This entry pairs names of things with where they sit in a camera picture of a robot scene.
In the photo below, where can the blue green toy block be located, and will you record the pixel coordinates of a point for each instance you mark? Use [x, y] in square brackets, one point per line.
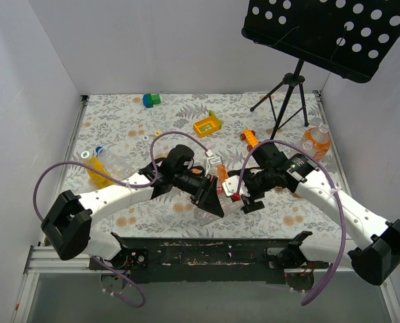
[151, 100]

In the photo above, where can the clear bottle blue cap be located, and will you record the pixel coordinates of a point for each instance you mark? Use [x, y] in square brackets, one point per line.
[114, 164]

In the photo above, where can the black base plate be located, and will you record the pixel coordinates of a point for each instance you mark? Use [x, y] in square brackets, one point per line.
[163, 260]

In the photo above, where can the orange label tea bottle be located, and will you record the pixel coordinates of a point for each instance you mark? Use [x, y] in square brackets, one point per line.
[221, 174]

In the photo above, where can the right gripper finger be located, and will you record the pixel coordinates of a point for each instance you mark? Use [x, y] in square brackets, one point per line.
[250, 205]
[234, 177]

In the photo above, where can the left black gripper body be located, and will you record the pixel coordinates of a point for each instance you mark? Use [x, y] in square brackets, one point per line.
[204, 190]

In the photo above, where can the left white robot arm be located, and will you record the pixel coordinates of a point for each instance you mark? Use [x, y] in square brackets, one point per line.
[70, 221]

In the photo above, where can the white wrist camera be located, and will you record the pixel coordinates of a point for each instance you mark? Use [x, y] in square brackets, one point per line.
[231, 191]
[211, 165]

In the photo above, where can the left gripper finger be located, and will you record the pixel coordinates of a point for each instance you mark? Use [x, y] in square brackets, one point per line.
[209, 202]
[208, 183]

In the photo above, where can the small clear bottle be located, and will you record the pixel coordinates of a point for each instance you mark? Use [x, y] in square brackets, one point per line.
[308, 147]

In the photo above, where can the clear Pocari Sweat bottle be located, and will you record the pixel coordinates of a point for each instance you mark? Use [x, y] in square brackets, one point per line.
[223, 207]

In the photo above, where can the black music stand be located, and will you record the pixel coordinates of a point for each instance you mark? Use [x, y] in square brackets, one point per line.
[347, 38]

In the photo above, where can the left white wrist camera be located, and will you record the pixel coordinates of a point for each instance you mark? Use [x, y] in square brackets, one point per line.
[211, 165]

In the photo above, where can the orange toy car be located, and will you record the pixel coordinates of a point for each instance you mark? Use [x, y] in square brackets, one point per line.
[249, 136]

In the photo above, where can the yellow toy box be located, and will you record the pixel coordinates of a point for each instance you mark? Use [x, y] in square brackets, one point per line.
[207, 126]

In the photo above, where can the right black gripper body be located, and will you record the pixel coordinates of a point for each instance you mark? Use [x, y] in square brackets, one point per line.
[251, 188]

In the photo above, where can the floral table mat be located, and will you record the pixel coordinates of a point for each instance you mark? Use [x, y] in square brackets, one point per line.
[119, 122]

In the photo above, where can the orange soda bottle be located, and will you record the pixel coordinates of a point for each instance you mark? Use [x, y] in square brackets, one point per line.
[321, 140]

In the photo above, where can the yellow juice bottle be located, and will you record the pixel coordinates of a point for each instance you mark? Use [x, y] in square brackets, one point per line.
[89, 159]

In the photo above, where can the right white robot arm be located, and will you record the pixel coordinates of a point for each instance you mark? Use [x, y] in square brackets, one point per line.
[370, 244]

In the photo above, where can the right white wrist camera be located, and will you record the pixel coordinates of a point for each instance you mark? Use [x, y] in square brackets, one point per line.
[231, 191]

